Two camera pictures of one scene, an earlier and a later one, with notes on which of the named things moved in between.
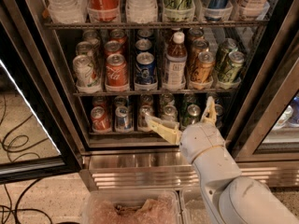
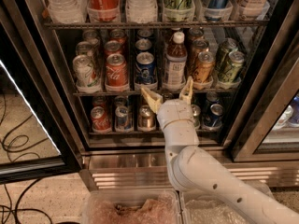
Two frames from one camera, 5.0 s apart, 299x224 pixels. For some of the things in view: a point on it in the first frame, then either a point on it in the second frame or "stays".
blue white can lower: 122,119 stays
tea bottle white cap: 178,36 stays
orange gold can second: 199,45 stays
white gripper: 202,140 → 174,112
